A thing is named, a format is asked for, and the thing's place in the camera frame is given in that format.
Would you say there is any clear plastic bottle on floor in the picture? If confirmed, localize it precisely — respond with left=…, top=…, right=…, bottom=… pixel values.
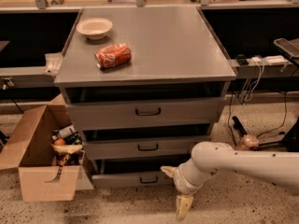
left=236, top=134, right=259, bottom=151

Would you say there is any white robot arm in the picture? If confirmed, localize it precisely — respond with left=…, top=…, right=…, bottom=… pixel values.
left=161, top=141, right=299, bottom=221

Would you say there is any black cable on floor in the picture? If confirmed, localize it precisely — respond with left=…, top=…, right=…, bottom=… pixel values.
left=226, top=91, right=288, bottom=147

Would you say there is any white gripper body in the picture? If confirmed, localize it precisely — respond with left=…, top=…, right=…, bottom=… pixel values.
left=173, top=167, right=202, bottom=195

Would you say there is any black chair base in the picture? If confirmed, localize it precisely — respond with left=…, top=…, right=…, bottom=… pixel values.
left=232, top=116, right=299, bottom=152

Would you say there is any white power strip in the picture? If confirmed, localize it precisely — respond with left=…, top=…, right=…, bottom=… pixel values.
left=250, top=55, right=288, bottom=65

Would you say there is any grey drawer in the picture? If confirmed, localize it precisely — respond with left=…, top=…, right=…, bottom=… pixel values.
left=83, top=135, right=211, bottom=160
left=91, top=154, right=192, bottom=189
left=66, top=97, right=226, bottom=131

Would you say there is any grey bottom drawer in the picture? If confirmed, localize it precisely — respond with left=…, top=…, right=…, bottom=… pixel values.
left=91, top=154, right=192, bottom=189

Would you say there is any white bottle in box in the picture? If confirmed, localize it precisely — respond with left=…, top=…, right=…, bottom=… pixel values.
left=52, top=125, right=76, bottom=140

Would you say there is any brown cardboard box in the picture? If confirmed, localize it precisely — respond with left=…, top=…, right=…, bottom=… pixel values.
left=0, top=95, right=93, bottom=202

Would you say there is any grey middle drawer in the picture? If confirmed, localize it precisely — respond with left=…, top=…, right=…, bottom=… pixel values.
left=83, top=135, right=211, bottom=160

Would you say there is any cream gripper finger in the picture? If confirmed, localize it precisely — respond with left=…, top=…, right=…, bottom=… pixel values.
left=176, top=194, right=193, bottom=221
left=161, top=166, right=176, bottom=178

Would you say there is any grey drawer cabinet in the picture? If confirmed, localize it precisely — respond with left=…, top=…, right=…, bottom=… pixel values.
left=53, top=5, right=237, bottom=189

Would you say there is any white paper bowl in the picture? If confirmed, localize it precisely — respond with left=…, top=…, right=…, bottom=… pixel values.
left=76, top=18, right=113, bottom=40

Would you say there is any grey top drawer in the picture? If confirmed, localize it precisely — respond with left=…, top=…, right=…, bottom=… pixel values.
left=66, top=97, right=226, bottom=131

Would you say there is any grey tablet device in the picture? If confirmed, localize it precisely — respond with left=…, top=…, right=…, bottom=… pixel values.
left=274, top=38, right=299, bottom=59

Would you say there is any orange fruit in box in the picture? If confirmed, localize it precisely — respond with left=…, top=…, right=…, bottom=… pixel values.
left=53, top=138, right=65, bottom=146

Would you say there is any crushed orange soda can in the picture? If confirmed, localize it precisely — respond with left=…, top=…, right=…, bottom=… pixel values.
left=94, top=43, right=132, bottom=70

